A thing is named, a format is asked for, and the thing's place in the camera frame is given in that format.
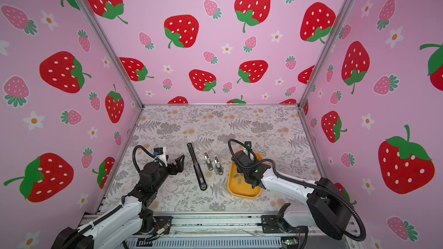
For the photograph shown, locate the yellow plastic tray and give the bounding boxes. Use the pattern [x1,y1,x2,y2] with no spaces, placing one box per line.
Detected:
[227,161,262,199]

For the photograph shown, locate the black long stapler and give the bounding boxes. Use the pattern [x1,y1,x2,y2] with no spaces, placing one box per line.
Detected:
[187,142,208,191]

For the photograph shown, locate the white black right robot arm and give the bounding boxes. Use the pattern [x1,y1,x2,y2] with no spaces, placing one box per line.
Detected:
[227,139,367,242]

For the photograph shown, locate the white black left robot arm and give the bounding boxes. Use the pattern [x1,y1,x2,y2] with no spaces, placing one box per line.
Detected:
[52,145,185,249]

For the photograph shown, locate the grey staple strips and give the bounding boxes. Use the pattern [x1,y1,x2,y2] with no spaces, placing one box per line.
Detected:
[232,172,244,185]

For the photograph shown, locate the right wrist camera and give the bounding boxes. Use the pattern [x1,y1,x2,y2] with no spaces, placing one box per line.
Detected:
[243,141,252,154]

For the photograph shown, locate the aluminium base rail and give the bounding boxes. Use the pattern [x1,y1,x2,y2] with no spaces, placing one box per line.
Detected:
[69,210,364,249]

